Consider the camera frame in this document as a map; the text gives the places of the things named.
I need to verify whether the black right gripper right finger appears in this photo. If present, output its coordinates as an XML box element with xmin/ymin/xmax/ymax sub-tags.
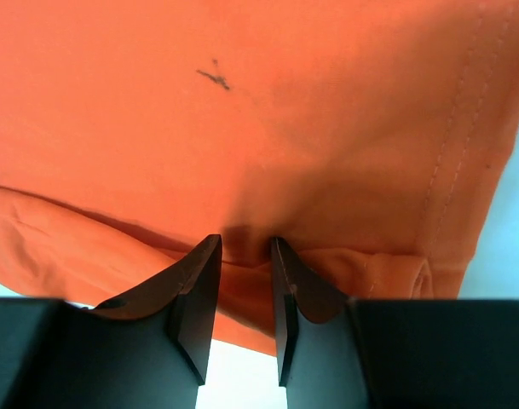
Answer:
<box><xmin>270</xmin><ymin>237</ymin><xmax>370</xmax><ymax>408</ymax></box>

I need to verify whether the orange t shirt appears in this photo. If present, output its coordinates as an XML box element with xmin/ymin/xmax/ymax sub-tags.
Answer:
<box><xmin>0</xmin><ymin>1</ymin><xmax>519</xmax><ymax>354</ymax></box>

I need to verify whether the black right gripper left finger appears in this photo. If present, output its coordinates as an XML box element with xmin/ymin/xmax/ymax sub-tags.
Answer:
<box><xmin>65</xmin><ymin>234</ymin><xmax>222</xmax><ymax>408</ymax></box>

